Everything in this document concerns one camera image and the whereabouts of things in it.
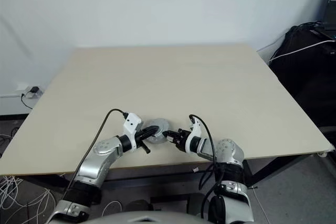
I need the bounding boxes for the black power cord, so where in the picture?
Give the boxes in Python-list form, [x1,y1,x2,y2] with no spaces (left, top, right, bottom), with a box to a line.
[20,92,34,111]

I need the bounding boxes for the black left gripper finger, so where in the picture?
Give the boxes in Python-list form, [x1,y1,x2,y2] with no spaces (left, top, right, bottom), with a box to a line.
[144,129,164,141]
[142,125,164,134]

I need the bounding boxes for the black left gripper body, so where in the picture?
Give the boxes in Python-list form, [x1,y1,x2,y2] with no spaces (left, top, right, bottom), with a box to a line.
[133,129,152,155]

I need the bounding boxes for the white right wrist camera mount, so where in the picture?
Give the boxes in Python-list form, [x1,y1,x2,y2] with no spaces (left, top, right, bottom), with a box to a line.
[183,118,203,154]

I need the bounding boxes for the grey robot torso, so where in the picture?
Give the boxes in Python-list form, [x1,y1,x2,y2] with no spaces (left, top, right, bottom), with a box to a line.
[88,209,202,224]

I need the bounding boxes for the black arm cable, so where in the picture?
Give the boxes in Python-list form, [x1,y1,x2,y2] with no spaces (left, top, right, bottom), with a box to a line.
[61,108,130,201]
[188,114,219,210]

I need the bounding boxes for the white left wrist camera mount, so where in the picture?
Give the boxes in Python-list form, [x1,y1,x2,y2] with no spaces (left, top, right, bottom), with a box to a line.
[122,112,143,153]

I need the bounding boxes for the black bag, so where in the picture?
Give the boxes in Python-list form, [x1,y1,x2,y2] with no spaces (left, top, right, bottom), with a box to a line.
[268,23,336,130]

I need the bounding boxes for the white floor cable bundle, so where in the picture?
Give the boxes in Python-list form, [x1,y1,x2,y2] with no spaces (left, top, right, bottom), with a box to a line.
[0,174,57,224]

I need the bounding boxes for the white wall power outlet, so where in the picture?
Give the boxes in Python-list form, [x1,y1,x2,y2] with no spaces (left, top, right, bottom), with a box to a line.
[17,83,44,99]

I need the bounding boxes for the black metal table frame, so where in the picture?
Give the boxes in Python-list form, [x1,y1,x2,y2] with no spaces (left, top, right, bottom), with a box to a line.
[0,125,336,190]

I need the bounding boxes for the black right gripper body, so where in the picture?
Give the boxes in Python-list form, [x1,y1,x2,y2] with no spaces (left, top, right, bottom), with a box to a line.
[172,127,192,153]

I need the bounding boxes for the white cable over bag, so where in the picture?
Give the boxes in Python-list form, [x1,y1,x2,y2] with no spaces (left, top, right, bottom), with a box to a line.
[269,39,336,63]

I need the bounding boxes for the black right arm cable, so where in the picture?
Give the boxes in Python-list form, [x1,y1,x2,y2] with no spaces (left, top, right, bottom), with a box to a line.
[188,114,219,210]

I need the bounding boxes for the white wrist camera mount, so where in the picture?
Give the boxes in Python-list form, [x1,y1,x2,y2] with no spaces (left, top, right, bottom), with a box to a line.
[183,118,203,154]
[122,112,143,153]

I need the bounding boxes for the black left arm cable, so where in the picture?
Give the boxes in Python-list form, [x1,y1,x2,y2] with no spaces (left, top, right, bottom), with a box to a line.
[61,108,130,201]

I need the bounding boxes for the black floor cable bundle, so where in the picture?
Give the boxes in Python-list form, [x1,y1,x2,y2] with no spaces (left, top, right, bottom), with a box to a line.
[0,126,20,153]

